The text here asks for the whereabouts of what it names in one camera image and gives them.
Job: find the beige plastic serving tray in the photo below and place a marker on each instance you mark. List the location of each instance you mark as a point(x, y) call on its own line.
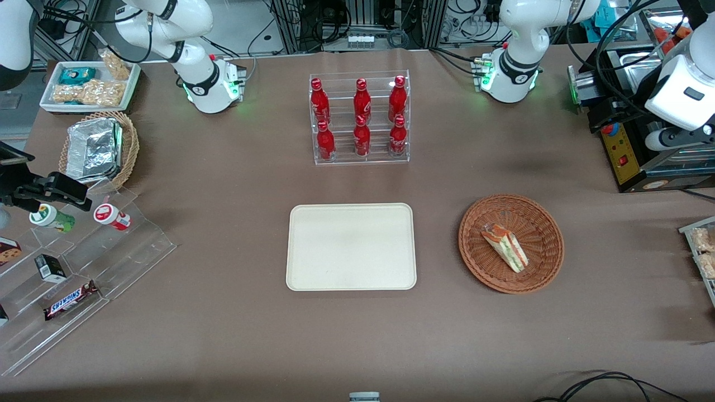
point(351, 247)

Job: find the black food warmer appliance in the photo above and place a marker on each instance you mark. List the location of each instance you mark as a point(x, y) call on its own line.
point(625, 151)

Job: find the triangle sandwich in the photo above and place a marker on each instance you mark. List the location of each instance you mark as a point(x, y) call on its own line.
point(505, 248)

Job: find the snickers chocolate bar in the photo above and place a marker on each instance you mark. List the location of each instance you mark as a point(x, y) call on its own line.
point(70, 301)

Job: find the grey device at edge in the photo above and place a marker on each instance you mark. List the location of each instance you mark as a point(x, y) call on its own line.
point(364, 397)

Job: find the round brown wicker basket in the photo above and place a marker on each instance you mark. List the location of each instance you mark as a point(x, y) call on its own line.
point(536, 223)

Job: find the red cola bottle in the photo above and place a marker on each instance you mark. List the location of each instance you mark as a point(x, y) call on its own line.
point(397, 100)
point(397, 138)
point(325, 142)
point(362, 139)
point(362, 100)
point(319, 103)

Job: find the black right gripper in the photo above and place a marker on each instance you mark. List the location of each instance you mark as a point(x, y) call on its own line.
point(11, 183)

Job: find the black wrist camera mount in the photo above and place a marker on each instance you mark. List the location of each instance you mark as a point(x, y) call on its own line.
point(14, 153)

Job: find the teal snack packet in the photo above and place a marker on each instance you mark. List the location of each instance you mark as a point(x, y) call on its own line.
point(77, 75)

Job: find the small clear peanut bag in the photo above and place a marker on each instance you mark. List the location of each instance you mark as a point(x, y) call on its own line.
point(116, 66)

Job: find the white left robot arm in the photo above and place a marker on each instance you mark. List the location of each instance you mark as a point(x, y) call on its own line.
point(516, 44)

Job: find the clear acrylic stepped shelf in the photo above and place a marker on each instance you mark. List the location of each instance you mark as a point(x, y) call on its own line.
point(134, 245)

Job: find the small black box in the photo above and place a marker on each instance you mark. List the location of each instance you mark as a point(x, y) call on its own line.
point(51, 268)

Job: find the green capped small bottle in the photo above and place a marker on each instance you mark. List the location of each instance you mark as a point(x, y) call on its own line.
point(53, 218)

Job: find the brown cookie box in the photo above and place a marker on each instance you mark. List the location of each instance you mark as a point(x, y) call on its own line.
point(8, 252)

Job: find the light wicker basket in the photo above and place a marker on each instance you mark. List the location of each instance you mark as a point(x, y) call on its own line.
point(130, 145)

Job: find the silver foil containers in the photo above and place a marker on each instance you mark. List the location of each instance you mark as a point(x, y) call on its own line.
point(92, 151)

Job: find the white rectangular snack tray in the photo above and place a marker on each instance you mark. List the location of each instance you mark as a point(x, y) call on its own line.
point(128, 92)

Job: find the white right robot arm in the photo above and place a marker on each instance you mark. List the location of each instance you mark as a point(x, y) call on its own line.
point(195, 67)

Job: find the clear wrapped pastry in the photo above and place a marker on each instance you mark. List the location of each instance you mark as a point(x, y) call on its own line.
point(708, 266)
point(705, 239)

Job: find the clear acrylic bottle rack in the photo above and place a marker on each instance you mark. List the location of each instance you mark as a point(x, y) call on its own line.
point(341, 151)

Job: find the red capped small bottle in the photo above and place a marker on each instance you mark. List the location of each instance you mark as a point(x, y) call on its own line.
point(111, 216)

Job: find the large clear peanut bag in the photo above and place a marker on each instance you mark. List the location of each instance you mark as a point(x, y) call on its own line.
point(92, 93)

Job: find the white power strip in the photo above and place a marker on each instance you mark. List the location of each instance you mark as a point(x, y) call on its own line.
point(360, 41)

